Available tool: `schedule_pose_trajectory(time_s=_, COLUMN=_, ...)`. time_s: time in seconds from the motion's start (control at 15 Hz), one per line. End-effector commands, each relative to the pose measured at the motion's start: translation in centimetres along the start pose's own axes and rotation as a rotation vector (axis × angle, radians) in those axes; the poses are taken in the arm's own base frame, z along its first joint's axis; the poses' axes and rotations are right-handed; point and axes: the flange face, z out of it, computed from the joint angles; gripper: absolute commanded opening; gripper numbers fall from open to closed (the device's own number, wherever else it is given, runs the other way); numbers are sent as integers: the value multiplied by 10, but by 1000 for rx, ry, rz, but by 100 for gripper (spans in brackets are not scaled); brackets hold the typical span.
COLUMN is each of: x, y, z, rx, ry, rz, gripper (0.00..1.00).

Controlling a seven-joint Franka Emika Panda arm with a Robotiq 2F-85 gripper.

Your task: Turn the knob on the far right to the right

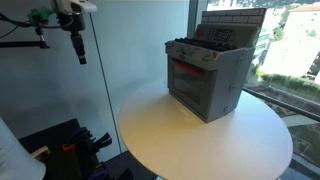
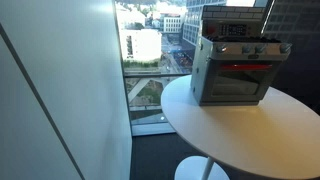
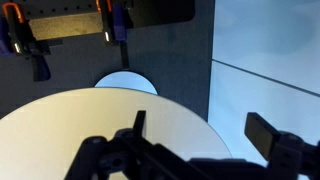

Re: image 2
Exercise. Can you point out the dark horizontal window rail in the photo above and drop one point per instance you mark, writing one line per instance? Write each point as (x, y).
(156, 75)

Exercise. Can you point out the grey window bottom frame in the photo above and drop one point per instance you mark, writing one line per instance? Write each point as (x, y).
(153, 129)

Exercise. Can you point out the grey toy oven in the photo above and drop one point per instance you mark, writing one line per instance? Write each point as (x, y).
(200, 76)

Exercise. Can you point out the white building with windows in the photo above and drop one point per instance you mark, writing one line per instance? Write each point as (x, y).
(143, 45)

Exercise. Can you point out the black stove grate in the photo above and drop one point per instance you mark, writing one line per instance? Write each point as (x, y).
(240, 39)

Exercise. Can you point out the white table pedestal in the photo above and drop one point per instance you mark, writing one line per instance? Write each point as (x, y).
(190, 168)

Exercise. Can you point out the grey stove knob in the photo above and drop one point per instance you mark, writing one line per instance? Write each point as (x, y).
(220, 48)
(246, 49)
(285, 48)
(260, 48)

